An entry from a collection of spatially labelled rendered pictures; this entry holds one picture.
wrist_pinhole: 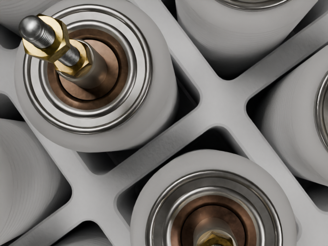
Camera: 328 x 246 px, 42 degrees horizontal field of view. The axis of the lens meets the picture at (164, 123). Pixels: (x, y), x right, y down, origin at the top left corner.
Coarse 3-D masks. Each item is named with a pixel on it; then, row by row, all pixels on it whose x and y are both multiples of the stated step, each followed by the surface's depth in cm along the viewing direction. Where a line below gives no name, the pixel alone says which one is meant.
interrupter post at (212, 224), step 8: (200, 224) 23; (208, 224) 22; (216, 224) 22; (224, 224) 23; (200, 232) 21; (208, 232) 21; (224, 232) 21; (232, 232) 22; (200, 240) 21; (232, 240) 21
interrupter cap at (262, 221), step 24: (168, 192) 24; (192, 192) 24; (216, 192) 24; (240, 192) 24; (264, 192) 24; (168, 216) 24; (192, 216) 24; (216, 216) 24; (240, 216) 24; (264, 216) 24; (168, 240) 24; (192, 240) 24; (240, 240) 24; (264, 240) 23
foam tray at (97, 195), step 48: (144, 0) 32; (0, 48) 33; (192, 48) 32; (288, 48) 31; (0, 96) 34; (192, 96) 40; (240, 96) 31; (48, 144) 32; (192, 144) 42; (240, 144) 31; (96, 192) 32; (288, 192) 31; (48, 240) 32
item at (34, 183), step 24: (0, 120) 31; (0, 144) 26; (24, 144) 30; (0, 168) 25; (24, 168) 28; (48, 168) 32; (0, 192) 25; (24, 192) 27; (48, 192) 32; (0, 216) 25; (24, 216) 29; (0, 240) 27
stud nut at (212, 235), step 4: (212, 232) 20; (216, 232) 21; (208, 236) 20; (212, 236) 20; (216, 236) 20; (220, 236) 20; (224, 236) 20; (204, 240) 20; (208, 240) 20; (212, 240) 20; (216, 240) 20; (220, 240) 20; (224, 240) 20; (228, 240) 20; (200, 244) 20; (204, 244) 20; (208, 244) 20; (212, 244) 20; (216, 244) 20; (220, 244) 20; (224, 244) 20; (228, 244) 20; (232, 244) 20
